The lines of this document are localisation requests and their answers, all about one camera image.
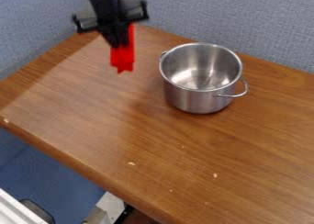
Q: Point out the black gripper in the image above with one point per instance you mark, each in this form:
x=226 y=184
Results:
x=104 y=13

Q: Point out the red plastic block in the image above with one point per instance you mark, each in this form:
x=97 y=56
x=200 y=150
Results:
x=123 y=55

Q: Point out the white table leg bracket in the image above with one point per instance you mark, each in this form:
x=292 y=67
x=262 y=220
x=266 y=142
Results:
x=107 y=210

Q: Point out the metal pot with handles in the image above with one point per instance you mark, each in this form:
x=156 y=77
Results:
x=203 y=77

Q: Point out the white ribbed box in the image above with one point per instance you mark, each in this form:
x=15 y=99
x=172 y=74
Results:
x=15 y=213

